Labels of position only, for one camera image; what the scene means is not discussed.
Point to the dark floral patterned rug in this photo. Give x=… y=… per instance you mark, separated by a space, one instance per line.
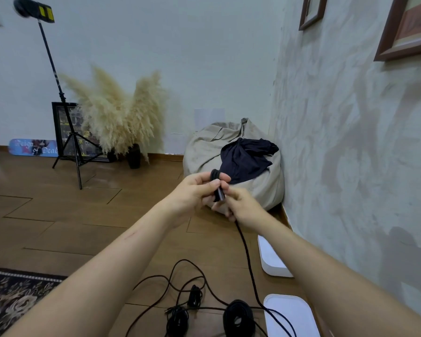
x=14 y=298

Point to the cream pampas grass bunch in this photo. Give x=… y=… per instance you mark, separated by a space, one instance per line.
x=119 y=112

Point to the person's left thumb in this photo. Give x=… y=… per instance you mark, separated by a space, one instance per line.
x=215 y=190

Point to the white flat box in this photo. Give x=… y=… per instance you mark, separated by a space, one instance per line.
x=293 y=315
x=272 y=257

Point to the beige bean bag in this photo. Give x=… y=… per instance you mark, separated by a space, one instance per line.
x=207 y=147

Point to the person's right thumb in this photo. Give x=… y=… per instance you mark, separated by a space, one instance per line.
x=233 y=193

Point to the blue printed skateboard deck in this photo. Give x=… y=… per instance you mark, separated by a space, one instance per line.
x=31 y=147

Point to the black framed poster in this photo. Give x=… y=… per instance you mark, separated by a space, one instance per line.
x=61 y=126

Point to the person's right hand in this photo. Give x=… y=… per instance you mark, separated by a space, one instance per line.
x=247 y=208

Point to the black vase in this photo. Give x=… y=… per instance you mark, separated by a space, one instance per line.
x=133 y=157

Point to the person's left hand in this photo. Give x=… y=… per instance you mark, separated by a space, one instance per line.
x=184 y=201

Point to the black tripod light stand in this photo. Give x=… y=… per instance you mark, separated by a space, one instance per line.
x=64 y=101

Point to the person's right forearm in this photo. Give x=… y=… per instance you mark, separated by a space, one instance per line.
x=336 y=287

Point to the large brown framed picture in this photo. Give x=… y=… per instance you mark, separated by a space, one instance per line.
x=410 y=28

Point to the dark navy cloth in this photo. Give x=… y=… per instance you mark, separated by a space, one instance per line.
x=245 y=159

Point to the small brown framed picture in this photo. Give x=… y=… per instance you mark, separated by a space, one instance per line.
x=312 y=12

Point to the person's left forearm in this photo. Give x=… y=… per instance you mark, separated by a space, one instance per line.
x=98 y=270

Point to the black lamp with yellow stickers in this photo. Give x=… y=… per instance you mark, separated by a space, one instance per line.
x=33 y=8

